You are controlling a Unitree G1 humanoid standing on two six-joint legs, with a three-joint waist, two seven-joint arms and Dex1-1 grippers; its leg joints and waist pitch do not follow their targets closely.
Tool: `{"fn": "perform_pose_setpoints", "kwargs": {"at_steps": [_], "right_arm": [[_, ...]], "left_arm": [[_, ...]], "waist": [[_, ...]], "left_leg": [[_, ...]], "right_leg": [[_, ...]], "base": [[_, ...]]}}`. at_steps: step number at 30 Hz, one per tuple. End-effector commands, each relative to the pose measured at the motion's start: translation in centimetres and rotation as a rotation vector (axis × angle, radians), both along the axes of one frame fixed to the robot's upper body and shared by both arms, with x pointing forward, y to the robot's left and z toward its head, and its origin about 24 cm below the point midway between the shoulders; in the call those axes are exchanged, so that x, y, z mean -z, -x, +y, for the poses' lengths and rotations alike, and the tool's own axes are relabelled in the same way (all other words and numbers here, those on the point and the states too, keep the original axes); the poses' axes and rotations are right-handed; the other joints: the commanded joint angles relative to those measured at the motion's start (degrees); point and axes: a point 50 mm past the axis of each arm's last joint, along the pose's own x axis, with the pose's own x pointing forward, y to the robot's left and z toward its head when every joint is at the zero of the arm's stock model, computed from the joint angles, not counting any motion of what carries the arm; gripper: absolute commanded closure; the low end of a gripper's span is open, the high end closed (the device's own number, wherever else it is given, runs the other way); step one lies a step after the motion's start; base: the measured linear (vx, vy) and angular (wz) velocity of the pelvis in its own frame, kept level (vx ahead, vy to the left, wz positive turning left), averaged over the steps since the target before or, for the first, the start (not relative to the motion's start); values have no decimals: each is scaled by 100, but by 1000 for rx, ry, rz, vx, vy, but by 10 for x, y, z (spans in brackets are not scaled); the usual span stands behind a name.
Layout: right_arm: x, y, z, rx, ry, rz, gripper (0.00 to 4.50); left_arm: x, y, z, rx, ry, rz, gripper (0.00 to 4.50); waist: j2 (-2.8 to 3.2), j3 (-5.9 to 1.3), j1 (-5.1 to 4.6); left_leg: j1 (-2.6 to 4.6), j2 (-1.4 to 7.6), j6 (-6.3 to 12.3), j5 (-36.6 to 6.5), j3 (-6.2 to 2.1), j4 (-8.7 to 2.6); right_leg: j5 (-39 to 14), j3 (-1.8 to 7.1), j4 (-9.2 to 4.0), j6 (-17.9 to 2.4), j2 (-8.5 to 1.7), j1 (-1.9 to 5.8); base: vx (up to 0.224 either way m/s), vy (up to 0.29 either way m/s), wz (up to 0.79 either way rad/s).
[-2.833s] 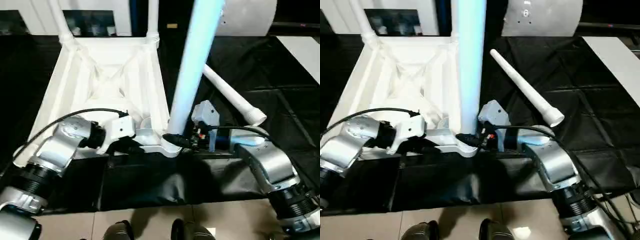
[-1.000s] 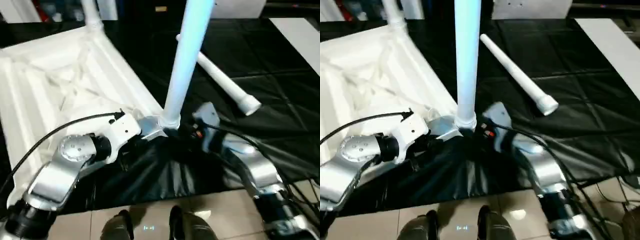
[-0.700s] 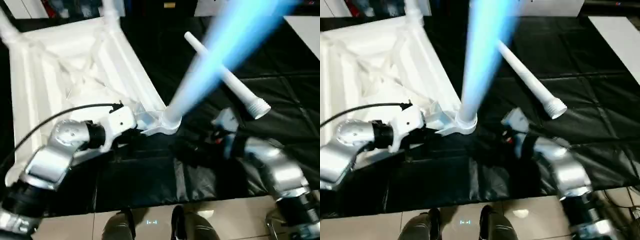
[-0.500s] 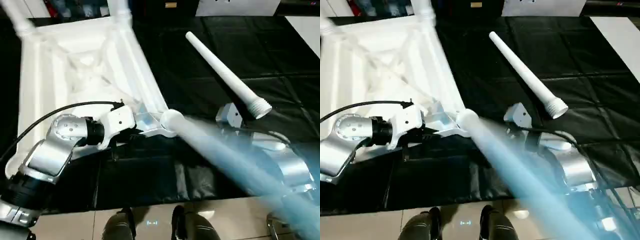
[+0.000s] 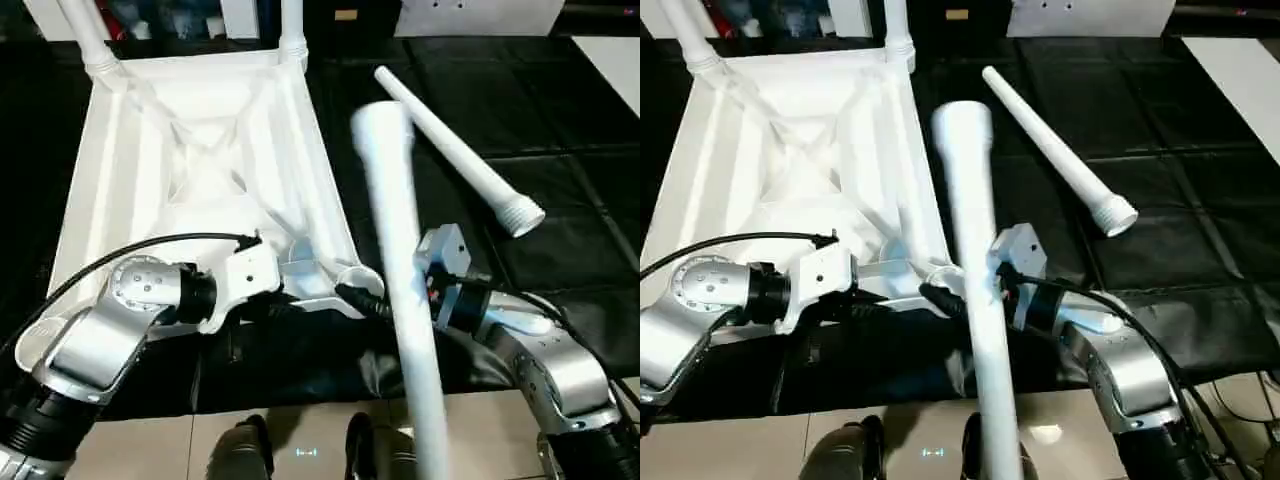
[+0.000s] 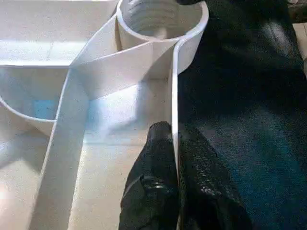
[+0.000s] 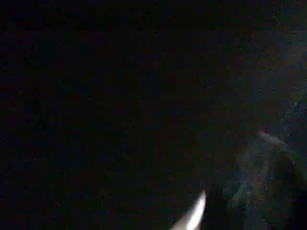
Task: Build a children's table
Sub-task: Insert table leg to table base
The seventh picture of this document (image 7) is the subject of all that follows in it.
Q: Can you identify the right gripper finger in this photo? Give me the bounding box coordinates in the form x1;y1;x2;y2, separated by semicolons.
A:
230;129;307;230

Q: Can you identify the white plastic table leg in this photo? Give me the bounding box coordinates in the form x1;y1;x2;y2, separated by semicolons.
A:
170;189;208;230

